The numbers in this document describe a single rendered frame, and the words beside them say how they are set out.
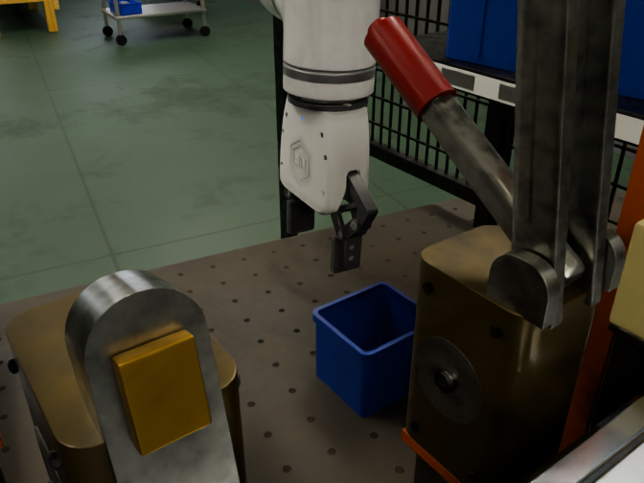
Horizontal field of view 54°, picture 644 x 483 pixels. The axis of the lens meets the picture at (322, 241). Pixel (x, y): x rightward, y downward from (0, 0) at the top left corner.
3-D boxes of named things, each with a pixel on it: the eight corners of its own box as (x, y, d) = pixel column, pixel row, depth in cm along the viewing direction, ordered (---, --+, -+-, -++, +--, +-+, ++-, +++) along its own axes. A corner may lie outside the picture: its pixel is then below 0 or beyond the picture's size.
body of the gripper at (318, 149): (267, 76, 60) (267, 184, 66) (321, 103, 53) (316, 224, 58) (334, 69, 64) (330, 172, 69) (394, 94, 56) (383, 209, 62)
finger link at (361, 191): (325, 149, 60) (321, 201, 63) (371, 183, 55) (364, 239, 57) (335, 148, 61) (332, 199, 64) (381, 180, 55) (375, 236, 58)
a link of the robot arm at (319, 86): (264, 55, 59) (265, 87, 60) (311, 77, 52) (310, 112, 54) (341, 49, 63) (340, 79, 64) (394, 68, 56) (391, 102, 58)
